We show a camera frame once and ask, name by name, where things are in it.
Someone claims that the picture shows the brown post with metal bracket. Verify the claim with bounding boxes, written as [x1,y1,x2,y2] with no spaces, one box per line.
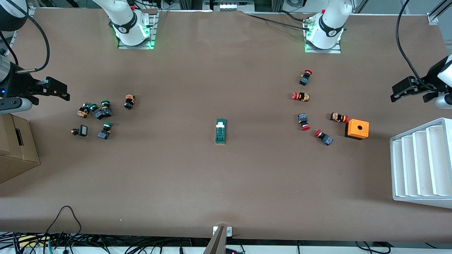
[203,226,233,254]

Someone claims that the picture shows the green button blue contact block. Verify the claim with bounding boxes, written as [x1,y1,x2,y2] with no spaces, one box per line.
[88,103,104,120]
[97,122,114,140]

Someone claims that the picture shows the lit white device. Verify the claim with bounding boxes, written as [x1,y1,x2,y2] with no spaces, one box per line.
[202,0,255,12]

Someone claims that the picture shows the white stepped plastic rack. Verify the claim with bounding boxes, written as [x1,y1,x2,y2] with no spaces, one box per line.
[389,117,452,210]

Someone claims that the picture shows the tangled black cable bundle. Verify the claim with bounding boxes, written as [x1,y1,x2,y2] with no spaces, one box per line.
[0,231,214,254]

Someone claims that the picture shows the orange button enclosure box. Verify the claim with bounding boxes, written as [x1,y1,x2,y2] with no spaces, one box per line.
[344,119,370,141]

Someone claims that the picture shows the aluminium frame profile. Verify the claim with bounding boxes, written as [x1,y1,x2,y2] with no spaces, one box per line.
[427,0,452,24]

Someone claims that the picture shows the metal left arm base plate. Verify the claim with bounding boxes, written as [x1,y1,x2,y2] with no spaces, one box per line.
[304,14,342,54]

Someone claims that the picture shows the black cable to arm base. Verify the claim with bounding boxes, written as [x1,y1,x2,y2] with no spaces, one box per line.
[246,13,312,31]

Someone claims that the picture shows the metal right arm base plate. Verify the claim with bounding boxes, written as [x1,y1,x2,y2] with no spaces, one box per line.
[117,10,158,50]

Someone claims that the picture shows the black square push button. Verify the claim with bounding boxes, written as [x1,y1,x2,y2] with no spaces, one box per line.
[70,124,88,138]

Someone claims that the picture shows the green button black body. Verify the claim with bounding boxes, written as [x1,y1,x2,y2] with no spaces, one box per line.
[100,100,113,119]

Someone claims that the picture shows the black looped cable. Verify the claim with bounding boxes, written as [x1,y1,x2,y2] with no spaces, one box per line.
[45,205,83,244]

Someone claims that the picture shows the brown cardboard box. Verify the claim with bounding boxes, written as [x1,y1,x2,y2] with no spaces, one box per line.
[0,113,41,184]

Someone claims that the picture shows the aluminium table edge rail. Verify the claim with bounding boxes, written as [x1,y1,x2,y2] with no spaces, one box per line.
[0,6,36,57]

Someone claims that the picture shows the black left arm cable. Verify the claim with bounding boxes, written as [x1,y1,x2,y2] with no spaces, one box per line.
[395,0,438,93]

